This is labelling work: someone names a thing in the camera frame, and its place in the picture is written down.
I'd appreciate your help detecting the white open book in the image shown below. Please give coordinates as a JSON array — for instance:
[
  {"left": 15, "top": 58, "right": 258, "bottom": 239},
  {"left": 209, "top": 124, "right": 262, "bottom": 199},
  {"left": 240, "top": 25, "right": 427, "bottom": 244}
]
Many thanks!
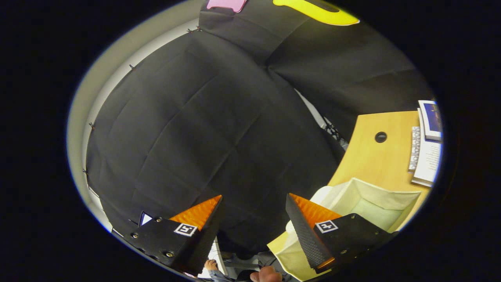
[{"left": 411, "top": 109, "right": 443, "bottom": 188}]

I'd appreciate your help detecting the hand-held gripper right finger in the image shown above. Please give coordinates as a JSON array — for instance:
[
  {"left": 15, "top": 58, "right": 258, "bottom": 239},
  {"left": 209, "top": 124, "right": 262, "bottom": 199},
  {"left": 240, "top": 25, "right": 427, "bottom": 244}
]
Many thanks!
[{"left": 285, "top": 193, "right": 398, "bottom": 275}]

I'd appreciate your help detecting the metal backdrop stand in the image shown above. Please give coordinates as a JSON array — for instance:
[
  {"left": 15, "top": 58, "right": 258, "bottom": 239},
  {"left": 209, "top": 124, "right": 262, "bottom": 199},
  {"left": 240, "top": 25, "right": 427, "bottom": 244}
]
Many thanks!
[{"left": 321, "top": 117, "right": 349, "bottom": 151}]

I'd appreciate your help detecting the book with blue picture cover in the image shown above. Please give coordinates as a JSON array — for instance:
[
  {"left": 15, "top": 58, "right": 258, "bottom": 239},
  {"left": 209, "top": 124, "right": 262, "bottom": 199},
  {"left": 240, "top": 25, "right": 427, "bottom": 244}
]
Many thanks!
[{"left": 418, "top": 100, "right": 443, "bottom": 141}]

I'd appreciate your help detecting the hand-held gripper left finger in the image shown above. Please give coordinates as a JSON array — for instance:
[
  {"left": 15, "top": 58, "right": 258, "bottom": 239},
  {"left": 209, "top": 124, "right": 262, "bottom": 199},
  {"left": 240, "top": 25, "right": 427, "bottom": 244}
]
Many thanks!
[{"left": 123, "top": 194, "right": 226, "bottom": 277}]

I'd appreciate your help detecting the cream fabric storage box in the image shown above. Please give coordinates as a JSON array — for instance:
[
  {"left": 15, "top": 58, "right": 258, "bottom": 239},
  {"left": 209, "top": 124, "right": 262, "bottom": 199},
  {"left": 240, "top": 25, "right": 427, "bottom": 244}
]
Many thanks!
[{"left": 267, "top": 178, "right": 422, "bottom": 282}]

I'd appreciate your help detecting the black and white patterned booklet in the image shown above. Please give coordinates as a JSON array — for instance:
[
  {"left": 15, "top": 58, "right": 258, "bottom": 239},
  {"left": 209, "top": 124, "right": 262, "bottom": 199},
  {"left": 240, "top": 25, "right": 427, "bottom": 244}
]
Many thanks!
[{"left": 408, "top": 126, "right": 421, "bottom": 174}]

